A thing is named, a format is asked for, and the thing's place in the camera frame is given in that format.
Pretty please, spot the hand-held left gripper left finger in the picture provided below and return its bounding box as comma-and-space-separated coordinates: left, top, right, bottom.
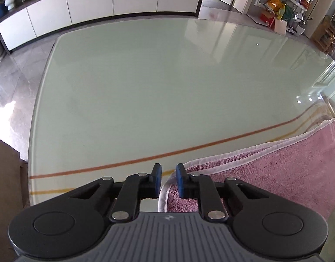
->
69, 163, 162, 222

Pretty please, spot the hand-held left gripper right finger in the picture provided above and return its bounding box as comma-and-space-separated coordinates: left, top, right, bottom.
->
176, 163, 269, 222

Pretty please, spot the pink towel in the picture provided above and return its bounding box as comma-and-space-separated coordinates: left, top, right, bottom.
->
157, 116, 335, 221

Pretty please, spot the cardboard panel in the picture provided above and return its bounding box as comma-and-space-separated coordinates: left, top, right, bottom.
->
274, 19, 287, 34

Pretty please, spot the red box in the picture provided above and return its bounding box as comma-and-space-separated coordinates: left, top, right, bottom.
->
260, 10, 276, 28

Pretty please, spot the white TV cabinet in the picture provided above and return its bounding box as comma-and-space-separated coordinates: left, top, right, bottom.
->
0, 0, 209, 54

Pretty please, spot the green bag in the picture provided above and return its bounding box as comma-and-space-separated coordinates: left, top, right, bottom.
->
278, 4, 293, 21

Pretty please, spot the yellow bag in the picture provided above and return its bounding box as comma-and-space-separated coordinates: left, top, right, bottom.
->
266, 0, 284, 13

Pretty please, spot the wooden rack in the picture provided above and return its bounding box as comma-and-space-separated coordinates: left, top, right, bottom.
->
312, 15, 335, 55

